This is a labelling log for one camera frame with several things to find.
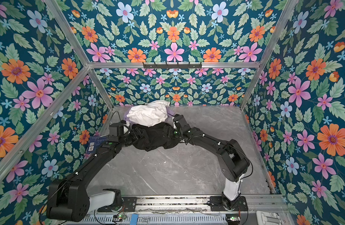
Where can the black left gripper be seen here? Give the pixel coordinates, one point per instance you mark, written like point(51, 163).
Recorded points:
point(135, 136)

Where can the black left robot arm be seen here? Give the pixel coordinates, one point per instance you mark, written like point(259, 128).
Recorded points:
point(68, 199)

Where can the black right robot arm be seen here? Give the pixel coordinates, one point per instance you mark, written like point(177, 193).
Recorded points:
point(233, 161)

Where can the lavender cloth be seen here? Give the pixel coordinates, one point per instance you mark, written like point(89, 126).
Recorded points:
point(170, 114)

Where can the black hook rail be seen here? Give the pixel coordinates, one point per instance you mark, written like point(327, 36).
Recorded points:
point(169, 65)

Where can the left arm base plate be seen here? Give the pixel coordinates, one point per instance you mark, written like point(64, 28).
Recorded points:
point(126, 204)

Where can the white cloth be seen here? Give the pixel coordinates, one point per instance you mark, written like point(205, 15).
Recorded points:
point(150, 114)

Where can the black cloth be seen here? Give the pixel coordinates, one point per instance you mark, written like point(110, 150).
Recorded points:
point(151, 138)

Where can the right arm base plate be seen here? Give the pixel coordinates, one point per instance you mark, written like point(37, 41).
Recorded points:
point(224, 204)

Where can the white vented box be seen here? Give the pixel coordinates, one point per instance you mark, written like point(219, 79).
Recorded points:
point(270, 218)

